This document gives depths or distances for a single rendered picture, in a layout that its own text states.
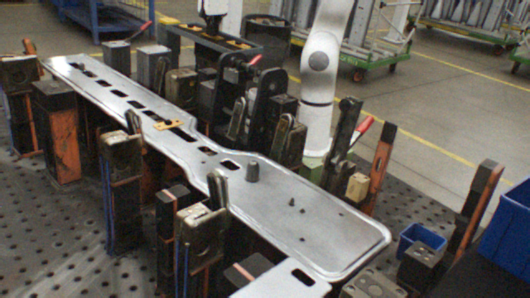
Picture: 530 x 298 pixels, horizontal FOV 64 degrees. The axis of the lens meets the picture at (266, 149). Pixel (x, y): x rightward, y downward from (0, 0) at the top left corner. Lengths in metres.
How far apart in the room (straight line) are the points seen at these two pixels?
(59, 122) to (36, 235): 0.33
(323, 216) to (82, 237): 0.71
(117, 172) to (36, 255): 0.34
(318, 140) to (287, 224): 0.71
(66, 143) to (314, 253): 0.90
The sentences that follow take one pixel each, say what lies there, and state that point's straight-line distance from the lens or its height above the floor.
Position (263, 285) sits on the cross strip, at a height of 1.00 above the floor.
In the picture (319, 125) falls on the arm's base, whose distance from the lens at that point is 1.51.
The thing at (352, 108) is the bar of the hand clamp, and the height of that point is 1.19.
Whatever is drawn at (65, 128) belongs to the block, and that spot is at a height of 0.91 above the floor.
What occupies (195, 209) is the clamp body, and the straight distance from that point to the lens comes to 0.81.
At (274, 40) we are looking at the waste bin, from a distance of 4.02.
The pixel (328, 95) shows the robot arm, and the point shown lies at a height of 1.03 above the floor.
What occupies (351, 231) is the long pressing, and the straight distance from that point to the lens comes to 0.89.
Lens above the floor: 1.53
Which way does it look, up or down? 28 degrees down
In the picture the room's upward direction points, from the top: 7 degrees clockwise
